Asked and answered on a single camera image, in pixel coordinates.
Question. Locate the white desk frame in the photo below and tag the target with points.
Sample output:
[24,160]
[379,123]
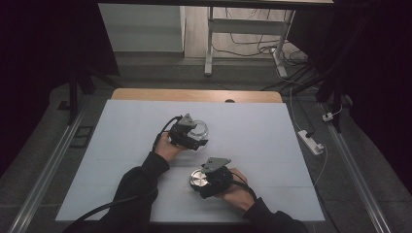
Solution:
[246,26]

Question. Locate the silver metal lid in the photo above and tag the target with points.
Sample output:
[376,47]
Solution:
[199,178]

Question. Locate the wooden table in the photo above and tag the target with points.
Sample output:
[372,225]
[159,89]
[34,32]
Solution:
[194,95]

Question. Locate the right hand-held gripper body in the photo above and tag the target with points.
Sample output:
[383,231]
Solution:
[217,178]

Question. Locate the person's left hand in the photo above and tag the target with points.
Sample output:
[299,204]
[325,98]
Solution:
[166,149]

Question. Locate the white foam board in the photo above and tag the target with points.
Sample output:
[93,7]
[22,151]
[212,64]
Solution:
[259,161]

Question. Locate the black stand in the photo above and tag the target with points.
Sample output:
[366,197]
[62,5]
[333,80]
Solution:
[336,93]
[74,93]

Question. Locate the small white adapter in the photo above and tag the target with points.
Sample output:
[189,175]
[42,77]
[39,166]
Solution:
[327,116]

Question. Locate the white power strip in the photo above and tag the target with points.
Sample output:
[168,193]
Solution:
[310,141]

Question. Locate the person's right hand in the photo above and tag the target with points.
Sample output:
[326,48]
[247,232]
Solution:
[238,194]

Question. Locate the clear glass jar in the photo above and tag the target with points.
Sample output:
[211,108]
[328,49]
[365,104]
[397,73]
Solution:
[200,131]

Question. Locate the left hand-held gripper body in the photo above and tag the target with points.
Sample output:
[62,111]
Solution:
[183,134]

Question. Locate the black curtain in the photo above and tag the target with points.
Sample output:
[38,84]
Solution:
[48,48]
[379,81]

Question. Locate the aluminium rail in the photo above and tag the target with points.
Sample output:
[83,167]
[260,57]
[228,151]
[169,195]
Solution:
[45,174]
[359,174]

